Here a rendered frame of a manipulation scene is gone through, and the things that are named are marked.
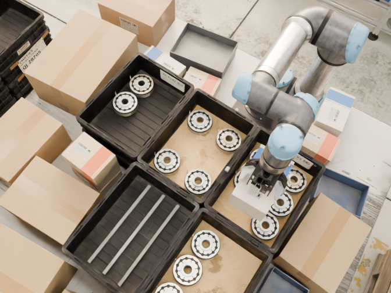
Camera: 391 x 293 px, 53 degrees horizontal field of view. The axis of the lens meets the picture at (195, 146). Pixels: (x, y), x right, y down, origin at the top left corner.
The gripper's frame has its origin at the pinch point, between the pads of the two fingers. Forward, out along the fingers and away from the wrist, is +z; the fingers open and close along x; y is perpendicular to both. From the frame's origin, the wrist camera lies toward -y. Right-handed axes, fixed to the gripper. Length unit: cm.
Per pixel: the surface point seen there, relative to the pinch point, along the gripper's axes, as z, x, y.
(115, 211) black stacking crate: 28, -41, 29
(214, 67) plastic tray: 36, -45, -54
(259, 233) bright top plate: 24.8, 8.6, 8.1
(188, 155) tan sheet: 27.8, -30.0, -5.3
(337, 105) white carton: 32, 13, -64
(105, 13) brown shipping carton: 30, -104, -48
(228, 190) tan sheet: 27.7, -9.1, -1.1
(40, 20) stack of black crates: 53, -146, -40
